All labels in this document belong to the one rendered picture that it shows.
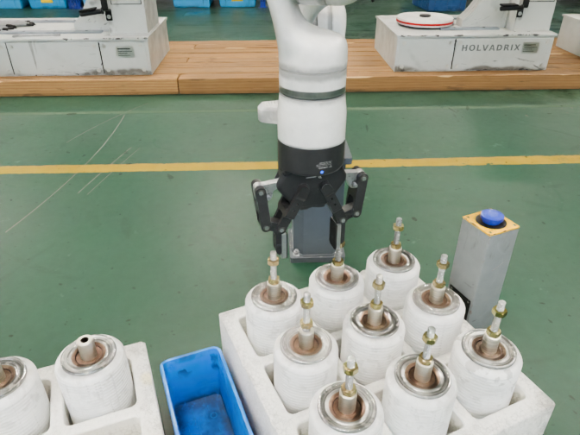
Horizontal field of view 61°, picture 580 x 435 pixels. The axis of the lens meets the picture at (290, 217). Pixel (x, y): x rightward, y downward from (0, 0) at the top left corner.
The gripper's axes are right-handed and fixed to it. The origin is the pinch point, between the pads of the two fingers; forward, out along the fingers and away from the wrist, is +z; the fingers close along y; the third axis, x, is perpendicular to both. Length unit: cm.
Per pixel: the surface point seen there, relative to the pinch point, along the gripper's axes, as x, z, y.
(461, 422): -12.7, 26.3, 19.0
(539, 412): -14.6, 25.9, 30.4
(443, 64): 179, 31, 133
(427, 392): -12.2, 18.3, 12.7
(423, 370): -10.3, 16.3, 12.8
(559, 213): 53, 43, 100
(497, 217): 12.4, 10.6, 39.3
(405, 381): -9.8, 18.3, 10.6
